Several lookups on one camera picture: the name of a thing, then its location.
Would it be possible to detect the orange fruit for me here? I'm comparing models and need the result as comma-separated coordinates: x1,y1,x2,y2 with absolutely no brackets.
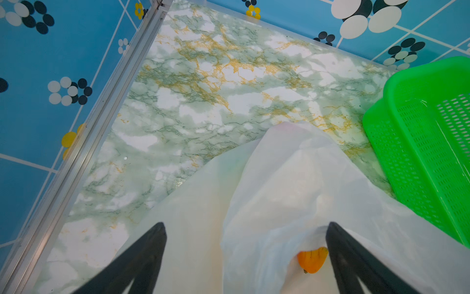
297,247,329,274

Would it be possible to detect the white plastic bag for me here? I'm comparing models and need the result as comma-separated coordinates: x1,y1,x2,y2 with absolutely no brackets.
125,122,470,294

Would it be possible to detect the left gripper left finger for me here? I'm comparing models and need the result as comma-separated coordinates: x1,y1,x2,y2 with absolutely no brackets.
75,222,167,294

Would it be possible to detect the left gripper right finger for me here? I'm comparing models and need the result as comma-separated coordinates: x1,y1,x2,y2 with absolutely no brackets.
326,222,417,294

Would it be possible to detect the green plastic basket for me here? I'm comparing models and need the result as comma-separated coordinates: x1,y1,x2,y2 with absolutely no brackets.
363,56,470,246

